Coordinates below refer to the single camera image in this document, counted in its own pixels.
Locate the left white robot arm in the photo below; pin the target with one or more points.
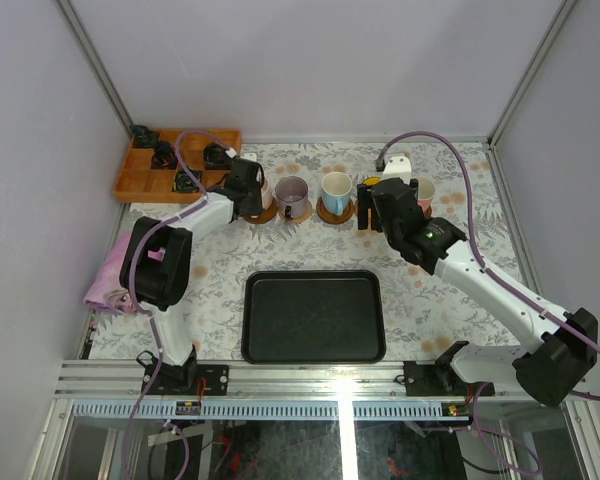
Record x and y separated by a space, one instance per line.
157 262

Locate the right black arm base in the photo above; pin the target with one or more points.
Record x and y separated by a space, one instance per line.
437 378

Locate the light pink mug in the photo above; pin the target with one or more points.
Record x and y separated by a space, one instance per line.
266 195

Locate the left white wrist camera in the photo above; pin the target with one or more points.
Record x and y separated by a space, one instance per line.
250 157

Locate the wooden compartment tray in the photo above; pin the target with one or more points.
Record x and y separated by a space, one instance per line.
139 182

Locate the light blue mug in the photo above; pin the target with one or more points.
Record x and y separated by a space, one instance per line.
336 192

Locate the aluminium front rail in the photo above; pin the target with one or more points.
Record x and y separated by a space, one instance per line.
113 389

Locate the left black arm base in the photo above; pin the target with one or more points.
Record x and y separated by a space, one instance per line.
190 379

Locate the black serving tray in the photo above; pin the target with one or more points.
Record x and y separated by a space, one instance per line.
313 317

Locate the yellow mug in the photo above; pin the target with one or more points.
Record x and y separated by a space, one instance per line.
372 180

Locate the woven rattan coaster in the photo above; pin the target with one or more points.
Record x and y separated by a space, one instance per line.
297 220

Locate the purple printed cloth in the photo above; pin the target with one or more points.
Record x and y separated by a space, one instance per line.
106 294

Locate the pink mug white inside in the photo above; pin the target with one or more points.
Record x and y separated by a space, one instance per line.
425 192

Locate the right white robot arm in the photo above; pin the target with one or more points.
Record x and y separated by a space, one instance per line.
555 349

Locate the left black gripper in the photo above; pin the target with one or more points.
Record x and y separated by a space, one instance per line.
253 195

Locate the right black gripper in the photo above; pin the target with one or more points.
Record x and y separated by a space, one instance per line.
365 202

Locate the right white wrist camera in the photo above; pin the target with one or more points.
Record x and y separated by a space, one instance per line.
398 166

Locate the black green rolled item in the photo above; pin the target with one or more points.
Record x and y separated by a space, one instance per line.
187 183

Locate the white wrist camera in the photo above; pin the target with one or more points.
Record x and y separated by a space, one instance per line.
250 157
398 166

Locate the purple glass cup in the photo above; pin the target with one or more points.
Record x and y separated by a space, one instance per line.
292 197

